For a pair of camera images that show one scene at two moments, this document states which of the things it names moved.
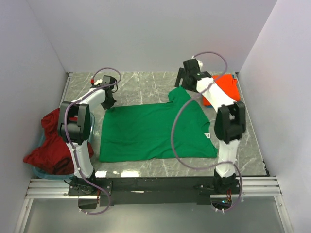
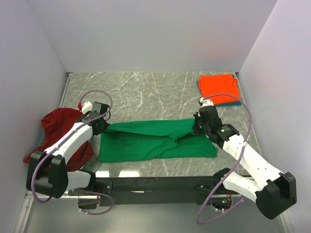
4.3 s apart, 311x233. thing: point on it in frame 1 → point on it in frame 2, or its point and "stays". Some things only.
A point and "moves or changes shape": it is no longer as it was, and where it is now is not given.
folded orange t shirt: x=227 y=84 stays
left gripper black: x=108 y=105 → x=105 y=124
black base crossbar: x=143 y=191 stays
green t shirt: x=144 y=132 moves or changes shape
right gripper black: x=180 y=74 → x=197 y=131
